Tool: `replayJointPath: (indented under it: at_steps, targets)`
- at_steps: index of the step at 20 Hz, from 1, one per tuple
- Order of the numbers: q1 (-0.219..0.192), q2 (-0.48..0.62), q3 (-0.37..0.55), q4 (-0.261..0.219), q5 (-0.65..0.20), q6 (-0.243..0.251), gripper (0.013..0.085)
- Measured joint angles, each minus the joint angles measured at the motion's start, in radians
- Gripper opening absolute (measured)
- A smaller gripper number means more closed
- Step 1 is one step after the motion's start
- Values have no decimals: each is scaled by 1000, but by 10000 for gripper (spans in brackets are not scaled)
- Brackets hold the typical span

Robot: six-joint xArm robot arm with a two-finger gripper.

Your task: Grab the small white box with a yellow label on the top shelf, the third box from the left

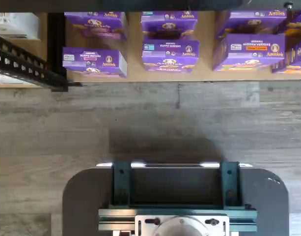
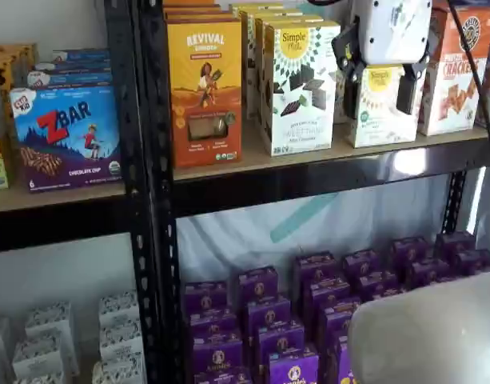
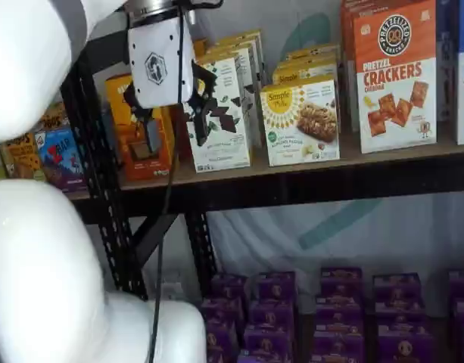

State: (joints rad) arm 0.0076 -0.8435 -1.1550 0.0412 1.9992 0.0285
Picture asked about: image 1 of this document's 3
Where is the long wooden shelf board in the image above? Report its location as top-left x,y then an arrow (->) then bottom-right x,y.
65,11 -> 301,83

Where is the purple Annie's hidden veggies box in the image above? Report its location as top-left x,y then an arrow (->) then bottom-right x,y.
212,33 -> 286,72

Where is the grey rounded cart platform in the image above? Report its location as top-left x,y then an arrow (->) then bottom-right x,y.
62,167 -> 290,236

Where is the dark blurred bar with knob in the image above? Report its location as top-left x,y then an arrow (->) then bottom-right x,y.
0,0 -> 301,13

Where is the black perforated metal brace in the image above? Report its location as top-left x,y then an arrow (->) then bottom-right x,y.
0,33 -> 67,89

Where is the white carton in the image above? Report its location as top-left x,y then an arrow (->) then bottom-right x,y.
0,12 -> 41,40

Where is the white metal mount plate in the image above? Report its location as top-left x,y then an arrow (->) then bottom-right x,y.
135,214 -> 230,236

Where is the teal aluminium base frame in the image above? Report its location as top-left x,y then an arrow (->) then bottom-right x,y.
98,161 -> 258,234

